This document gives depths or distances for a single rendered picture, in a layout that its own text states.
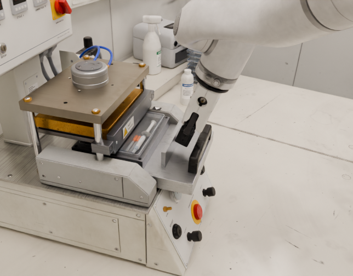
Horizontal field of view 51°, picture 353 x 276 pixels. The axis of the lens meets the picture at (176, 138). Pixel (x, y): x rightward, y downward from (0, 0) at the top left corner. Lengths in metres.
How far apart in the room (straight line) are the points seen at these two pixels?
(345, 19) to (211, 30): 0.21
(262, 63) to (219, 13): 2.71
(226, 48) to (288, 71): 2.58
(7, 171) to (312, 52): 2.63
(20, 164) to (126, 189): 0.29
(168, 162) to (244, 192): 0.35
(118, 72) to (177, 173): 0.28
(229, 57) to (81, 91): 0.32
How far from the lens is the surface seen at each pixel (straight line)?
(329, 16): 0.47
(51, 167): 0.82
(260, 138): 1.36
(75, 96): 0.80
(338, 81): 3.22
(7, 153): 0.98
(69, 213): 0.87
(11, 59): 0.84
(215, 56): 0.69
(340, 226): 1.09
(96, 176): 0.77
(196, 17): 0.61
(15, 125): 0.98
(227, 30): 0.58
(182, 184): 0.77
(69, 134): 0.82
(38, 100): 0.80
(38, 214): 0.93
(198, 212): 0.95
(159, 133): 0.87
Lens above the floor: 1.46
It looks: 33 degrees down
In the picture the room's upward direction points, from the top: 2 degrees clockwise
